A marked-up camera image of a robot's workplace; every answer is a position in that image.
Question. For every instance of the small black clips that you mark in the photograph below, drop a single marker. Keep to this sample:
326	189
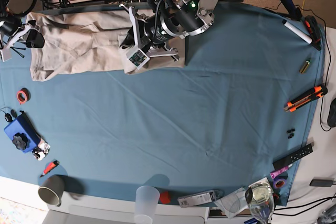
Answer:
290	133

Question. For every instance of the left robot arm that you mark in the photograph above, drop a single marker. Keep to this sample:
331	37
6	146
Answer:
180	19

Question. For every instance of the teal tablecloth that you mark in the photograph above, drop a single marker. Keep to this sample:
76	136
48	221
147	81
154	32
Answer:
217	123

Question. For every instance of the purple tape roll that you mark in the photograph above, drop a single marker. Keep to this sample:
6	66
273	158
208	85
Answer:
279	182

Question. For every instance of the translucent plastic cup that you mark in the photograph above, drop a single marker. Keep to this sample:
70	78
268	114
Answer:
147	198

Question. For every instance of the small red object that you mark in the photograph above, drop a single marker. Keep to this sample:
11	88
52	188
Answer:
165	198

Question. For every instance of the red tape roll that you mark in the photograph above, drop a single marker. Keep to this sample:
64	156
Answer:
22	96

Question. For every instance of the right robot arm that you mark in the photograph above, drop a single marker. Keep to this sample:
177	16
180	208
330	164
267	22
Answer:
5	12

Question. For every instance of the blue box with black knob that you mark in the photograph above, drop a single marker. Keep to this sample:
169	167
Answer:
22	134

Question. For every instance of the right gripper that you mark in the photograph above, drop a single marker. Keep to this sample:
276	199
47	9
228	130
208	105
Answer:
13	31

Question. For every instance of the packaged tool in blister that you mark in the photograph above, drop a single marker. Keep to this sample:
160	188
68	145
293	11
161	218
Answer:
200	198

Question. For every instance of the white marker pen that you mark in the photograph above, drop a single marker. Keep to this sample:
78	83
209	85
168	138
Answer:
297	31

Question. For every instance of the red marker pen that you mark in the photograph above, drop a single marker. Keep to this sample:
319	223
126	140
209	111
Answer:
49	168

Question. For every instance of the black computer mouse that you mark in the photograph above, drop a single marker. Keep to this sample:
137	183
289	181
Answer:
331	120

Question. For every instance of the black phone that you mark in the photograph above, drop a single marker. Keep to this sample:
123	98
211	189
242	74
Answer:
321	183

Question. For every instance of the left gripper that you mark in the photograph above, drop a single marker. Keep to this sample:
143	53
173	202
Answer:
143	41

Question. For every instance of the wine glass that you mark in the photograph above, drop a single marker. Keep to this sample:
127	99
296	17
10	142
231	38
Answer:
260	201

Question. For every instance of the orange black utility knife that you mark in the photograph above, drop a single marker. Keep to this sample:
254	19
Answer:
308	96

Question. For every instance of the black white small toy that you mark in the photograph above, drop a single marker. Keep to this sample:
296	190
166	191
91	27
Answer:
41	151

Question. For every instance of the beige T-shirt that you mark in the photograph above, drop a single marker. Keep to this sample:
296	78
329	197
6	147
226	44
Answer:
91	41

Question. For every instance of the purple pen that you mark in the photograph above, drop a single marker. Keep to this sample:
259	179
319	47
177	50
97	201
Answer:
276	173

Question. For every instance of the black remote control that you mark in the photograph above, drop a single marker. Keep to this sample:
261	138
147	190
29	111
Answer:
293	157

